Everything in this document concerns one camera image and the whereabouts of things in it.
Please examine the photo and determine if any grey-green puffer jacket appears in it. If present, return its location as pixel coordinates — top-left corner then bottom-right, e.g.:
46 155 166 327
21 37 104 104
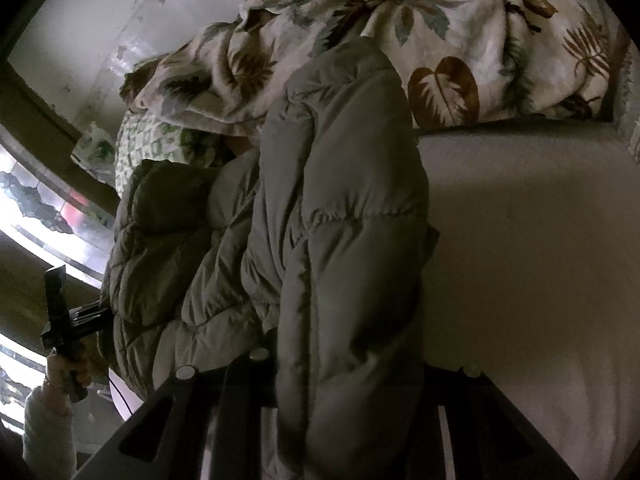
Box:
99 35 442 480

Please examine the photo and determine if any window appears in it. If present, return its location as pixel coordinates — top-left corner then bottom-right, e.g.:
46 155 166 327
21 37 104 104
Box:
0 125 120 436

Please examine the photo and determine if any green checked pillow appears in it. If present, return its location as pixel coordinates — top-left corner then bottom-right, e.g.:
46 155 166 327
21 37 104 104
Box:
114 109 228 201

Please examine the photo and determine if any person's left hand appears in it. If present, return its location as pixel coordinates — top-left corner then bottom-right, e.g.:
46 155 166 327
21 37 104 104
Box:
43 342 97 403

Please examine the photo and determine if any small green printed cushion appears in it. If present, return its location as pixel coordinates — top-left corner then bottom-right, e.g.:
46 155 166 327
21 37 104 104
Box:
71 122 122 185

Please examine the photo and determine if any leaf print blanket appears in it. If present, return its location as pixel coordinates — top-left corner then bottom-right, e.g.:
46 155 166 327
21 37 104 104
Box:
120 0 628 128

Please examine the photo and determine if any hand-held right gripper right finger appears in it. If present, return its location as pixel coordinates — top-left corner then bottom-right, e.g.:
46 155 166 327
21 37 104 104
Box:
407 364 583 480

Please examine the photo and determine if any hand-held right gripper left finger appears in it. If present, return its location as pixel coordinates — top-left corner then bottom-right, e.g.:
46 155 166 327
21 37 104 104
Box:
112 347 280 480

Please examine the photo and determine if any bed with white sheet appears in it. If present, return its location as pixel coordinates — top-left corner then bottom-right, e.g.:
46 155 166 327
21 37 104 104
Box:
107 115 640 480

